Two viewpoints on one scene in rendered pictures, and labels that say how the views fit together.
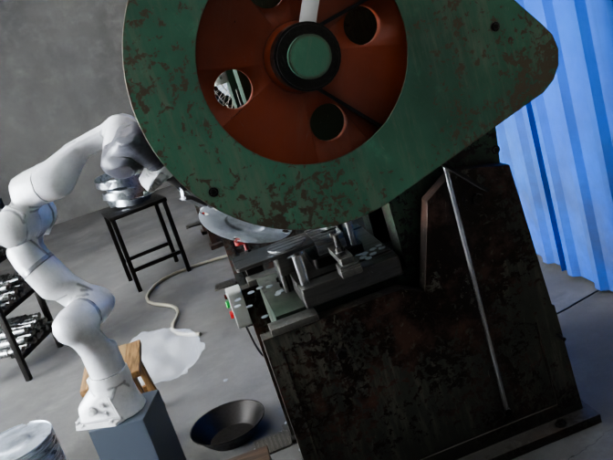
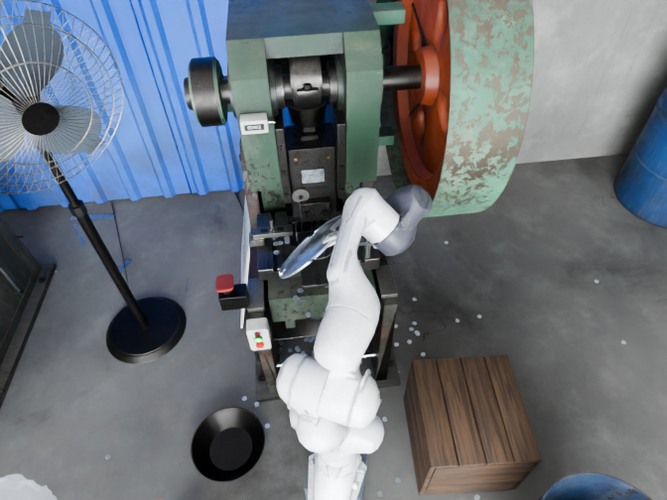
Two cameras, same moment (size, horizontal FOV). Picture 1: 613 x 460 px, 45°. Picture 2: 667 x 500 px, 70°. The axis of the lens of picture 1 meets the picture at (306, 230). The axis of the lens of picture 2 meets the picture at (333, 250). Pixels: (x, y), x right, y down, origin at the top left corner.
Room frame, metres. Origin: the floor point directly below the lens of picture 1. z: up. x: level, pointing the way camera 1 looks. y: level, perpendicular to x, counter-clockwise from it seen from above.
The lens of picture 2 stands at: (2.12, 1.21, 2.04)
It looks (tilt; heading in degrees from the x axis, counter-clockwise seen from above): 48 degrees down; 272
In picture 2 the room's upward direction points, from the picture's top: 2 degrees counter-clockwise
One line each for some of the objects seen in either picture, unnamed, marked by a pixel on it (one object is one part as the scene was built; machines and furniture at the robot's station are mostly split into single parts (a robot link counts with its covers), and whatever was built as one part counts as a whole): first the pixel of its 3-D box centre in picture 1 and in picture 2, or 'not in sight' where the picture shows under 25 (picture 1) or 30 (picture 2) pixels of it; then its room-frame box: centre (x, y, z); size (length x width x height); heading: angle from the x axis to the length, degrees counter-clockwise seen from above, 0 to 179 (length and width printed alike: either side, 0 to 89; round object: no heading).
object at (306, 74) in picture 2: not in sight; (307, 103); (2.23, -0.05, 1.27); 0.21 x 0.12 x 0.34; 98
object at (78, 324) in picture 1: (87, 340); (348, 437); (2.10, 0.72, 0.71); 0.18 x 0.11 x 0.25; 162
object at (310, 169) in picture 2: not in sight; (312, 174); (2.23, -0.01, 1.04); 0.17 x 0.15 x 0.30; 98
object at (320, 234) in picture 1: (325, 238); (315, 226); (2.23, -0.05, 0.76); 0.15 x 0.09 x 0.05; 8
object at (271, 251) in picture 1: (277, 268); (320, 267); (2.21, 0.12, 0.72); 0.25 x 0.14 x 0.14; 98
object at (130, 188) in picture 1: (139, 224); not in sight; (5.13, 1.10, 0.40); 0.45 x 0.40 x 0.79; 20
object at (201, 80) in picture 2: not in sight; (219, 94); (2.48, -0.04, 1.31); 0.22 x 0.12 x 0.22; 98
